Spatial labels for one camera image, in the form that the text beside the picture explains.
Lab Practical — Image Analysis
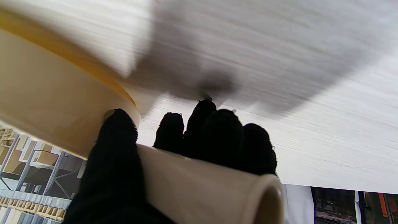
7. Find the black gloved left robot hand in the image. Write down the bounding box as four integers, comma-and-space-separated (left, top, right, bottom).
62, 99, 278, 224

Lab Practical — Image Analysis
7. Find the beige plastic dustpan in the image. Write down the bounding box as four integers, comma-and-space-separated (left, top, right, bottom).
0, 9, 285, 224

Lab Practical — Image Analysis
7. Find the gray metal shelving rack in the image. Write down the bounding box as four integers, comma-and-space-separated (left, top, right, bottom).
0, 124, 87, 224

